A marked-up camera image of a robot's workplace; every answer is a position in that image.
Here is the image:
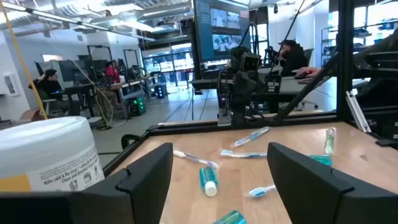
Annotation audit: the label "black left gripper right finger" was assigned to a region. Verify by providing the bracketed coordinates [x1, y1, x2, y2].
[267, 142, 398, 224]

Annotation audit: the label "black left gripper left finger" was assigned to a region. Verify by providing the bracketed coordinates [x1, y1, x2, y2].
[0, 142, 174, 224]

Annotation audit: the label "teal mouthwash bottle white cap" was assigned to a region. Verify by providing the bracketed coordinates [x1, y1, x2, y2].
[307, 154, 333, 167]
[198, 166, 220, 198]
[212, 210, 248, 224]

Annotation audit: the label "blue toothbrush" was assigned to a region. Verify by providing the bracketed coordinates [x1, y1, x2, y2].
[245, 184, 277, 199]
[229, 126, 271, 149]
[219, 149, 269, 159]

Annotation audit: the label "large computer monitor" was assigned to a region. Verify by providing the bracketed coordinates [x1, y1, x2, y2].
[193, 0, 251, 63]

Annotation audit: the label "person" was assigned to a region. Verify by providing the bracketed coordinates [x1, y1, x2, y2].
[103, 61, 123, 85]
[277, 39, 309, 77]
[28, 68, 72, 113]

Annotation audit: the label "grey desk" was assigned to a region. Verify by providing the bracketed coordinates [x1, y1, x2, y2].
[190, 67, 338, 96]

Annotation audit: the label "green toothbrush in clear wrapper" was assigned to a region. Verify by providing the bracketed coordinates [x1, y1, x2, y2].
[324, 127, 337, 156]

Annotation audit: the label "person's hand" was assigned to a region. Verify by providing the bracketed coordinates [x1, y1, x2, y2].
[295, 66, 322, 84]

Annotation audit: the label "white wipes canister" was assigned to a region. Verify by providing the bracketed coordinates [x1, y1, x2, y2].
[0, 116, 106, 192]

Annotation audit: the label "silver aluminium profile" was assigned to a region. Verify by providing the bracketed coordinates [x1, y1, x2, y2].
[345, 90, 373, 134]

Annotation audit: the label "computer tower green lights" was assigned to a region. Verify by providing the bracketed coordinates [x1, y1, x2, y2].
[126, 95, 147, 117]

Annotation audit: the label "cardboard box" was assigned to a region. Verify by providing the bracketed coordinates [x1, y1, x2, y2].
[19, 108, 45, 122]

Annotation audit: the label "black frame handle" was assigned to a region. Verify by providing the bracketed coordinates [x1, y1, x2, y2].
[120, 133, 141, 150]

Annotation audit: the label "black aluminium table frame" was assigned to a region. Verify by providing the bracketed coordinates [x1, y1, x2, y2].
[102, 0, 398, 177]

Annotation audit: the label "yellow hanging cable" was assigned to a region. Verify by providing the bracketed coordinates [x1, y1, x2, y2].
[0, 0, 49, 121]

